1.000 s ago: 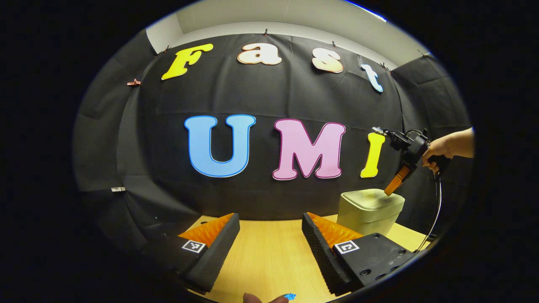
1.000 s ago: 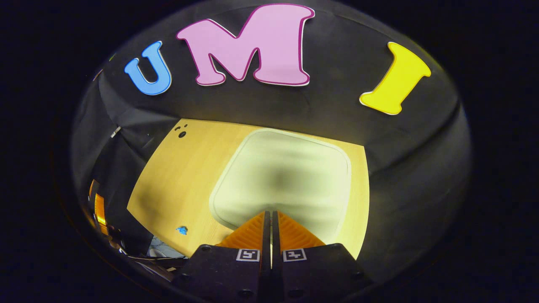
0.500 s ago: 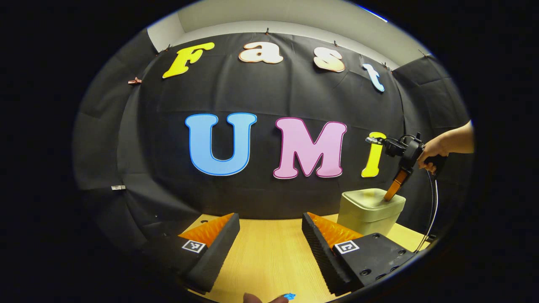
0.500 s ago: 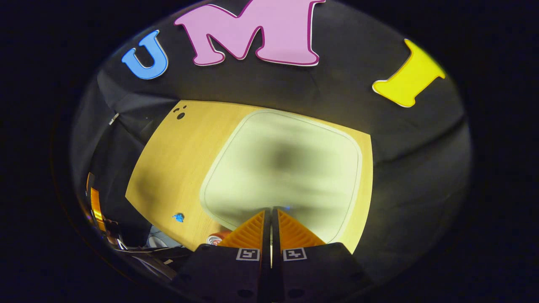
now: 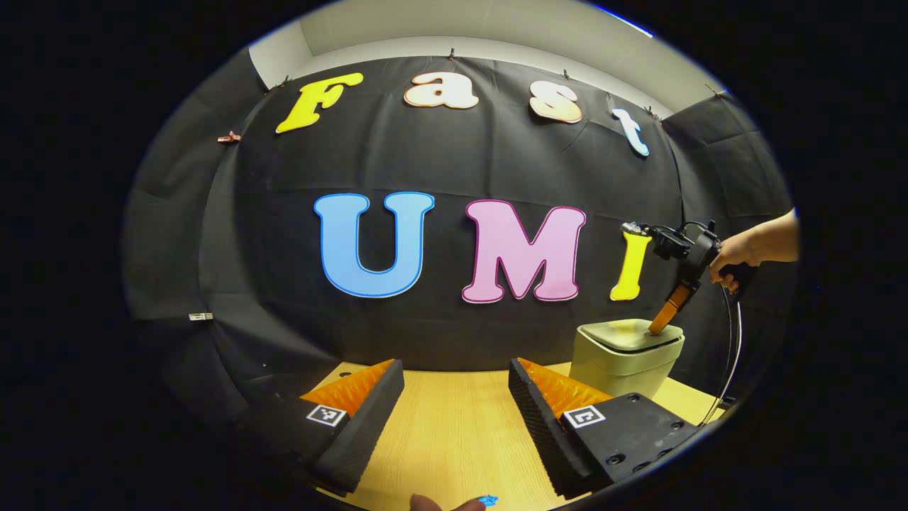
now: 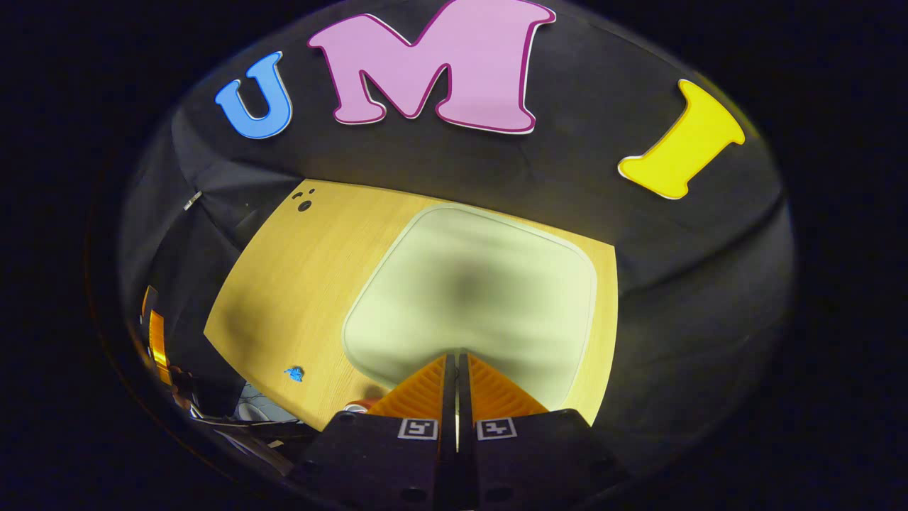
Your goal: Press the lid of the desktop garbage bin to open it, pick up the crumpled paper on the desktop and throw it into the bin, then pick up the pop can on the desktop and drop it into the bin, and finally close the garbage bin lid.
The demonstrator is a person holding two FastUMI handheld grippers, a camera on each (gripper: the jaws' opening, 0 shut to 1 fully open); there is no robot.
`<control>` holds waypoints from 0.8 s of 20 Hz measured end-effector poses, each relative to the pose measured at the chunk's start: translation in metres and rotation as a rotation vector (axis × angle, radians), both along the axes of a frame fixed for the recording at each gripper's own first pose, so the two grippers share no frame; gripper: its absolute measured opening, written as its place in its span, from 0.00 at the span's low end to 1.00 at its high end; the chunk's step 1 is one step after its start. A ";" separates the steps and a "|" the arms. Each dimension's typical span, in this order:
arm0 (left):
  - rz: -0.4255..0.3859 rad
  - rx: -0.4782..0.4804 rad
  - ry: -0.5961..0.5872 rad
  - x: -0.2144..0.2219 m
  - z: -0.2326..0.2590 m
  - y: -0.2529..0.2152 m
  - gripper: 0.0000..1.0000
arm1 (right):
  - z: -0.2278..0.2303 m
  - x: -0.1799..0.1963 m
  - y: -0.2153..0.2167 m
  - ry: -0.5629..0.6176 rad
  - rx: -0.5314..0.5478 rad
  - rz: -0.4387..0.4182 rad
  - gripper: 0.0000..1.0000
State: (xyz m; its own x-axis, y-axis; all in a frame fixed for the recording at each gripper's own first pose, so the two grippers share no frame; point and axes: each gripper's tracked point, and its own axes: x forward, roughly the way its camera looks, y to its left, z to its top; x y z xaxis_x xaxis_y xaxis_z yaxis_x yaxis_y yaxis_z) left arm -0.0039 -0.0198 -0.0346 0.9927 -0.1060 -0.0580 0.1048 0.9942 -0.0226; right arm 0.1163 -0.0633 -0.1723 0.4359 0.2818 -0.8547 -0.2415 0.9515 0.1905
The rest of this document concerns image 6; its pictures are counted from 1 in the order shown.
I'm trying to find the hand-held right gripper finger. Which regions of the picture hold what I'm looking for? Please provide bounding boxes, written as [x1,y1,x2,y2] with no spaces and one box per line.
[458,351,632,511]
[287,353,458,511]

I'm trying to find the pale green desktop garbage bin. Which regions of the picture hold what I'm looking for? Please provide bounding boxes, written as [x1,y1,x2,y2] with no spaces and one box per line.
[342,202,598,412]

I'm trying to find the black backdrop cloth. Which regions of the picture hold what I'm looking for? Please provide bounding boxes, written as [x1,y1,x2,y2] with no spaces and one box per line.
[117,0,795,483]

